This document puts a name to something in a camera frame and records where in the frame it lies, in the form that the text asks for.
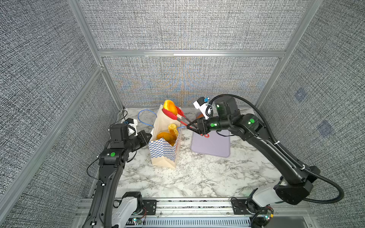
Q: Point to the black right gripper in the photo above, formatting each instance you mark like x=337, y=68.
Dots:
x=204, y=125

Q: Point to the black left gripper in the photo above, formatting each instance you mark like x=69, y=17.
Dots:
x=144, y=141

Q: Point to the ridged yellow bread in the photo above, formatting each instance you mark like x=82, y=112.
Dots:
x=173, y=130

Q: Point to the checkered paper bag blue handles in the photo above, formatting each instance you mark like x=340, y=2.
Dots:
x=163, y=153

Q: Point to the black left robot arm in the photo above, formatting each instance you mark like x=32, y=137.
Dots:
x=112, y=162

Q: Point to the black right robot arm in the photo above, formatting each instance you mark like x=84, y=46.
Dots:
x=296, y=180

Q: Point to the lavender plastic tray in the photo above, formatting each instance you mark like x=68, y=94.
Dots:
x=215, y=144

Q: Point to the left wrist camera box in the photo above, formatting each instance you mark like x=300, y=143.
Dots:
x=123, y=130

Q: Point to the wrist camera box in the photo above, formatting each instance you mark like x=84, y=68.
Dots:
x=202, y=104
x=123, y=130

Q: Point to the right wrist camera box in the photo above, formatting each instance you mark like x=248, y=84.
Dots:
x=202, y=104

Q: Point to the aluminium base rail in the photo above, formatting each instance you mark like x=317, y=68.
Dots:
x=134, y=211

